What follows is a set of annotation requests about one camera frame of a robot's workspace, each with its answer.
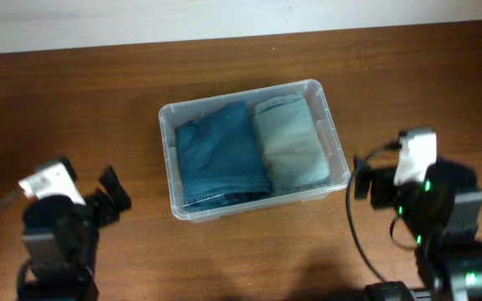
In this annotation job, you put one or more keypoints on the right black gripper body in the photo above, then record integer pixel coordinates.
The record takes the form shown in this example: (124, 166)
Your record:
(386, 194)

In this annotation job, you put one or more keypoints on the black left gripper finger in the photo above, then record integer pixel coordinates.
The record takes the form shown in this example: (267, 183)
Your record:
(112, 215)
(114, 189)

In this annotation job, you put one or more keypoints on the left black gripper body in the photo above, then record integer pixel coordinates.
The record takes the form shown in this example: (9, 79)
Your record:
(97, 205)

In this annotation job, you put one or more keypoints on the light grey jeans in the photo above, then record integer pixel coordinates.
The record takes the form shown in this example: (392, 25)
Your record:
(289, 144)

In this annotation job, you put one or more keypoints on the blue denim jeans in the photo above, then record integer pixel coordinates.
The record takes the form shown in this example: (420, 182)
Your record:
(219, 160)

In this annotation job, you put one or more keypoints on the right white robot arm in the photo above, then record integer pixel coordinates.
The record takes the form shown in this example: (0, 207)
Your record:
(300, 251)

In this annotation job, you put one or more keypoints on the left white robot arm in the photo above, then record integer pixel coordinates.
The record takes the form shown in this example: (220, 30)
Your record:
(61, 233)

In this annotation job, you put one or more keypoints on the clear plastic storage container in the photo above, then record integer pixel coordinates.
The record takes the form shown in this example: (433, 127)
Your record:
(173, 115)

